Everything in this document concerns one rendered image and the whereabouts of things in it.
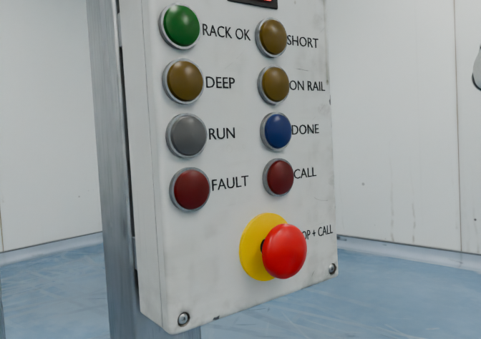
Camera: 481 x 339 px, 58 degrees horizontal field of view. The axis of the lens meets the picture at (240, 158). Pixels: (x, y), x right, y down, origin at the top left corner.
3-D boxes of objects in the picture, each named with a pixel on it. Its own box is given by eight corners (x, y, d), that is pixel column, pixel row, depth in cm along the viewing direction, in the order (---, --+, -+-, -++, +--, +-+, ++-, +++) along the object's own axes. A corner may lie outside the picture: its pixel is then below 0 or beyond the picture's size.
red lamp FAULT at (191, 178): (213, 207, 30) (211, 167, 30) (177, 213, 28) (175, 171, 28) (207, 206, 30) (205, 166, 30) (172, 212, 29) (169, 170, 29)
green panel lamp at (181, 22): (204, 47, 29) (201, 5, 29) (167, 43, 28) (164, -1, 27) (197, 49, 30) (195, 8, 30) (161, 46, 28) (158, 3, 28)
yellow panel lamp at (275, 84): (293, 101, 34) (290, 66, 34) (266, 101, 33) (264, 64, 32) (285, 102, 35) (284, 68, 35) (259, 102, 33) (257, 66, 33)
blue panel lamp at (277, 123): (295, 147, 34) (293, 112, 34) (268, 149, 33) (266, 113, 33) (288, 147, 35) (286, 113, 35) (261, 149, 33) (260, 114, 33)
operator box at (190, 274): (340, 277, 39) (327, -19, 38) (171, 338, 29) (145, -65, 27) (293, 263, 44) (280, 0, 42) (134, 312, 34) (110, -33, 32)
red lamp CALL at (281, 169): (297, 193, 35) (295, 158, 34) (270, 197, 33) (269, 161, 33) (290, 192, 35) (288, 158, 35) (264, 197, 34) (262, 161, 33)
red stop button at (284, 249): (313, 274, 33) (311, 221, 32) (273, 287, 30) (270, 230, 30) (273, 262, 36) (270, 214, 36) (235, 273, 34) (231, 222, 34)
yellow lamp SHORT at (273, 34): (290, 55, 34) (288, 19, 34) (263, 53, 32) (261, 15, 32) (283, 57, 35) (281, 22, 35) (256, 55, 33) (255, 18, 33)
